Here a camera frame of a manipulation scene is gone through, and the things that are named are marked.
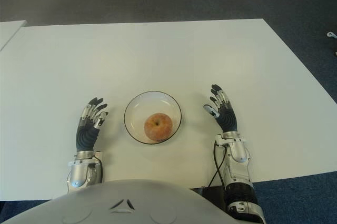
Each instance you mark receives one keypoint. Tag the left robot hand black silver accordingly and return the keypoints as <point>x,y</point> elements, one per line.
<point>85,137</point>

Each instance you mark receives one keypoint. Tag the right robot hand black silver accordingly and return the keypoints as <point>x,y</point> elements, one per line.
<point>227,118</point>

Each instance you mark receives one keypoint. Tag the red yellow apple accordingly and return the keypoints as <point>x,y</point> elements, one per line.
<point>158,126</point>

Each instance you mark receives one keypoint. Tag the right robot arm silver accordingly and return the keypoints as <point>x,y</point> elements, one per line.
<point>238,153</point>

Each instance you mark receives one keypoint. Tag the white plate with black rim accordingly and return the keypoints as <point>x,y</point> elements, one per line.
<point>137,113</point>

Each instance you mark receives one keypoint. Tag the grey robot torso shell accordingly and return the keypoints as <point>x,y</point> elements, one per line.
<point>123,203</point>

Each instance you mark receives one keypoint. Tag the black base under table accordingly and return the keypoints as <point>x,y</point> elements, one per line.
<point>210,195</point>

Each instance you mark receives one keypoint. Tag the white side table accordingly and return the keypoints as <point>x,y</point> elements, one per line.
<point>9,32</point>

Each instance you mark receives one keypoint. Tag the white controller on floor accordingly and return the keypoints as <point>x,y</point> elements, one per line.
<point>331,34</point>

